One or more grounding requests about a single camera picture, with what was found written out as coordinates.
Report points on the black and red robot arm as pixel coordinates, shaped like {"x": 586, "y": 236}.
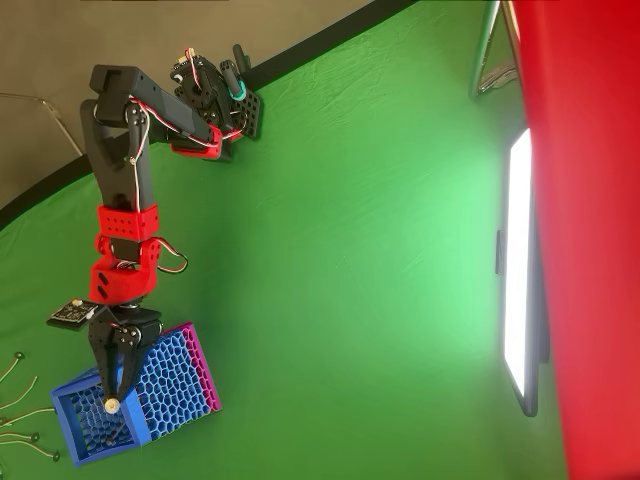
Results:
{"x": 117, "y": 175}

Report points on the blue and magenta lattice basket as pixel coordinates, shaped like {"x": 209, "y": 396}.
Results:
{"x": 170, "y": 380}

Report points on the green cloth with black edge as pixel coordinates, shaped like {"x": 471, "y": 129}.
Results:
{"x": 350, "y": 300}

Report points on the bright LED light panel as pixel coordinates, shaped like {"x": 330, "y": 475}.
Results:
{"x": 517, "y": 260}

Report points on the red fabric panel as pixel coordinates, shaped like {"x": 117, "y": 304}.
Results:
{"x": 590, "y": 225}

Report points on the small wrist camera board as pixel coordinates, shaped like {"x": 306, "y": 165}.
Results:
{"x": 72, "y": 314}

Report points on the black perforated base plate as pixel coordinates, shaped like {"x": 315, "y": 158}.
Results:
{"x": 251, "y": 112}

